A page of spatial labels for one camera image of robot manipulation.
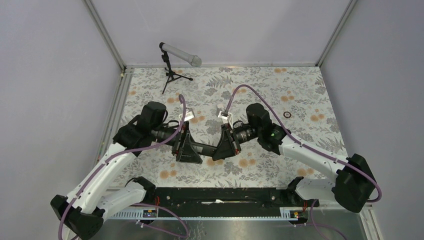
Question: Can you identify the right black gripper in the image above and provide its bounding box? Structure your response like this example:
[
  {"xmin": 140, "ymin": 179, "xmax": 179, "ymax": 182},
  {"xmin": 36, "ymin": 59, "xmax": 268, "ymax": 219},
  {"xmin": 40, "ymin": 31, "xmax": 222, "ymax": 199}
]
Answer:
[{"xmin": 212, "ymin": 123, "xmax": 261, "ymax": 161}]

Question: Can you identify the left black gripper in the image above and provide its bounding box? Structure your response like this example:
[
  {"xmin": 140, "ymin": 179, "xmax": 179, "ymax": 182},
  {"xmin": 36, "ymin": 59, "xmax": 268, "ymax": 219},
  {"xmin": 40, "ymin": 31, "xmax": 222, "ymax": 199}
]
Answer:
[{"xmin": 151, "ymin": 120, "xmax": 203, "ymax": 164}]

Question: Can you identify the black remote control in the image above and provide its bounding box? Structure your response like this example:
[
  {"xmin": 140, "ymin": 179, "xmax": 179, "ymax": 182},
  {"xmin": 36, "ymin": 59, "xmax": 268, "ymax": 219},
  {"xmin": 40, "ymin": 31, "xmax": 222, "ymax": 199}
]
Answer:
[{"xmin": 192, "ymin": 142, "xmax": 217, "ymax": 157}]

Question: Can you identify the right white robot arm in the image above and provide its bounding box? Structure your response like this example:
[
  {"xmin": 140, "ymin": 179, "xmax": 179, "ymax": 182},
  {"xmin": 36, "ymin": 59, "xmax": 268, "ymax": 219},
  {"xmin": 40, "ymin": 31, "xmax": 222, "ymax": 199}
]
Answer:
[{"xmin": 213, "ymin": 103, "xmax": 382, "ymax": 213}]

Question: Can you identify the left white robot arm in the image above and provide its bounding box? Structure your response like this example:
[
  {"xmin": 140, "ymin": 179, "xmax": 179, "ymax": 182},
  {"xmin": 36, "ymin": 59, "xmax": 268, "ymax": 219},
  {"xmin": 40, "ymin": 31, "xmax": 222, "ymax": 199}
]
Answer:
[{"xmin": 50, "ymin": 95, "xmax": 188, "ymax": 240}]

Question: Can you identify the black tripod microphone stand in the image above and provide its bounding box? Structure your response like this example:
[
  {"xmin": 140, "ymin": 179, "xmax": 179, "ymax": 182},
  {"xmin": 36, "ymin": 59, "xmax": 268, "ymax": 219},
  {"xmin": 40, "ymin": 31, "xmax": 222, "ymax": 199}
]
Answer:
[{"xmin": 161, "ymin": 51, "xmax": 194, "ymax": 95}]

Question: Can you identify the floral table mat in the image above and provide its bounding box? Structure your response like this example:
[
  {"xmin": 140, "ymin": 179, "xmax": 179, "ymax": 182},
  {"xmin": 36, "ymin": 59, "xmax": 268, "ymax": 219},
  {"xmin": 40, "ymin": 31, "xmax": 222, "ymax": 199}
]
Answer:
[{"xmin": 111, "ymin": 67, "xmax": 347, "ymax": 188}]

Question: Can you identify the grey microphone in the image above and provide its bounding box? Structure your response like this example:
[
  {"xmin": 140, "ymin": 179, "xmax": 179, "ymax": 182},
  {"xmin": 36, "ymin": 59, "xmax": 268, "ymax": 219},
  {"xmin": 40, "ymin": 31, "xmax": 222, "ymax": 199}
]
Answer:
[{"xmin": 159, "ymin": 42, "xmax": 202, "ymax": 67}]

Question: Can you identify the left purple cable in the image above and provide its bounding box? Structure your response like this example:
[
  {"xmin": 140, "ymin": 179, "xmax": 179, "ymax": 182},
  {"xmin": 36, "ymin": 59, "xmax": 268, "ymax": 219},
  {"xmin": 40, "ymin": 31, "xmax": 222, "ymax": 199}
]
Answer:
[{"xmin": 57, "ymin": 94, "xmax": 187, "ymax": 240}]

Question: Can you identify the purple cable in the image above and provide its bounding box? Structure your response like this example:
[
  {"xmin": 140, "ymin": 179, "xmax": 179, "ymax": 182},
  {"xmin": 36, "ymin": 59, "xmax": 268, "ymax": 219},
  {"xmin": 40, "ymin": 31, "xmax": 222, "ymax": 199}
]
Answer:
[
  {"xmin": 57, "ymin": 94, "xmax": 187, "ymax": 240},
  {"xmin": 225, "ymin": 84, "xmax": 383, "ymax": 204}
]

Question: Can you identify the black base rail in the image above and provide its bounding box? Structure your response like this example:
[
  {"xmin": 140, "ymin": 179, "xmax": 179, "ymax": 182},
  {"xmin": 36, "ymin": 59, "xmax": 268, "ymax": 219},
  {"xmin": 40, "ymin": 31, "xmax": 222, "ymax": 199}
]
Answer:
[{"xmin": 123, "ymin": 187, "xmax": 321, "ymax": 210}]

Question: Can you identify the grey slotted cable duct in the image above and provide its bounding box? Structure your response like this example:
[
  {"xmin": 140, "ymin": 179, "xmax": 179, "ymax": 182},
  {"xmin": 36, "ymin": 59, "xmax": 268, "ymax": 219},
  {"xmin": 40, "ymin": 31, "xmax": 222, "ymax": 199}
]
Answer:
[{"xmin": 110, "ymin": 207, "xmax": 309, "ymax": 222}]

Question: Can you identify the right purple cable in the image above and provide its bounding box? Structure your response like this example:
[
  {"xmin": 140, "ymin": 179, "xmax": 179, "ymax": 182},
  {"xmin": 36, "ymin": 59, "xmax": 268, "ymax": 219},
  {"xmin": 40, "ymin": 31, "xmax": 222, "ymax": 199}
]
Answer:
[{"xmin": 225, "ymin": 84, "xmax": 383, "ymax": 204}]

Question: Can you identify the aluminium frame post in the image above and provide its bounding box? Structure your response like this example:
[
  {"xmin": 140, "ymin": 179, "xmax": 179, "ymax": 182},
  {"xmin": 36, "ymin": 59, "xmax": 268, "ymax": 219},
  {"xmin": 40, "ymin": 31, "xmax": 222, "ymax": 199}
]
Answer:
[{"xmin": 82, "ymin": 0, "xmax": 127, "ymax": 73}]

